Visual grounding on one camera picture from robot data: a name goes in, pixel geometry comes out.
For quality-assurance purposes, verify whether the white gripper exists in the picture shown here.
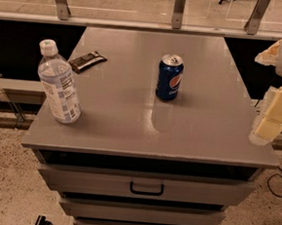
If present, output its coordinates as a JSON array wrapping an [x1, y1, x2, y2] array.
[[248, 40, 282, 146]]

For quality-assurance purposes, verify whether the grey drawer cabinet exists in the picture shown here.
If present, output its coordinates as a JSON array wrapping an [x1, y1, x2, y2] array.
[[23, 27, 277, 225]]

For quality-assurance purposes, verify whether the black drawer handle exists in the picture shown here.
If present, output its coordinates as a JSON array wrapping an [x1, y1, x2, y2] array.
[[129, 181, 164, 197]]

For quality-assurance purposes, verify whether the black object on floor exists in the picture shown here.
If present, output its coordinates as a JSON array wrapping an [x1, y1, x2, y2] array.
[[35, 215, 53, 225]]

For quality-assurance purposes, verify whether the blue pepsi can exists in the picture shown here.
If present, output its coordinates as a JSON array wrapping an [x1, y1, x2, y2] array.
[[156, 54, 184, 101]]

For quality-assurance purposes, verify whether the middle metal railing bracket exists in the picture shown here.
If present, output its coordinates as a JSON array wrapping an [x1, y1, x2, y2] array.
[[171, 0, 186, 29]]

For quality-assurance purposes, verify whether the clear plastic water bottle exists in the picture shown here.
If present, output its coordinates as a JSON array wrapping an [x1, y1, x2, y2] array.
[[38, 39, 81, 124]]

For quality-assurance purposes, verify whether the left metal railing bracket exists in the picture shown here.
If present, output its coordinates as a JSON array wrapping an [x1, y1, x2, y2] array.
[[55, 0, 71, 20]]

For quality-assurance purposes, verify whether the dark snack bar wrapper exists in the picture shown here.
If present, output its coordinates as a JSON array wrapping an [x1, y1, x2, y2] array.
[[69, 52, 107, 73]]

